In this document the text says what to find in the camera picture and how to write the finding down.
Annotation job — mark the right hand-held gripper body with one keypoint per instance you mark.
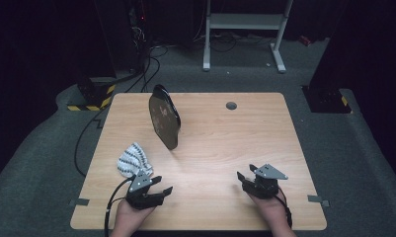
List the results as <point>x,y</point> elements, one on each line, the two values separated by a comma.
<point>263,186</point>

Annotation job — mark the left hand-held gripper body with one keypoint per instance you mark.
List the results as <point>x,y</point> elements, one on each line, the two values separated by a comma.
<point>140,192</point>

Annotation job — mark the white cloth with dark pattern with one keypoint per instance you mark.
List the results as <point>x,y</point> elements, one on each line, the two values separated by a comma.
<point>132,161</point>

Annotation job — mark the black round mirror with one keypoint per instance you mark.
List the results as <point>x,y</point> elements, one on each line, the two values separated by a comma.
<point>164,118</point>

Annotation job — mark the person's left hand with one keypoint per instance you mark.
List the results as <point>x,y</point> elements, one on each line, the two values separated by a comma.
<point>129,217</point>

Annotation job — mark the person's right hand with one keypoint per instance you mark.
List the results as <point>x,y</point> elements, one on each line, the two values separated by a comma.
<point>274,210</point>

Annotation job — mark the gray tape piece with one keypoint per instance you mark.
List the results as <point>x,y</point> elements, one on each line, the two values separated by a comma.
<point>80,202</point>
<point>315,198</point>

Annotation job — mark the black base with yellow tape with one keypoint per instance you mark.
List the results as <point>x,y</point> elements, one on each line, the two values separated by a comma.
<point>327,100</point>

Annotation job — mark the black yellow striped base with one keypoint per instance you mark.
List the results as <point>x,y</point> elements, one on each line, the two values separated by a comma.
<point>96,98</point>

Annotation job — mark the small red floor object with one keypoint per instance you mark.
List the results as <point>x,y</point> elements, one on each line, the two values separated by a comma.
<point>305,40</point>

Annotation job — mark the white metal stand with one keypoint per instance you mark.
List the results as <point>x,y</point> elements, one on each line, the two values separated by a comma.
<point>245,21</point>

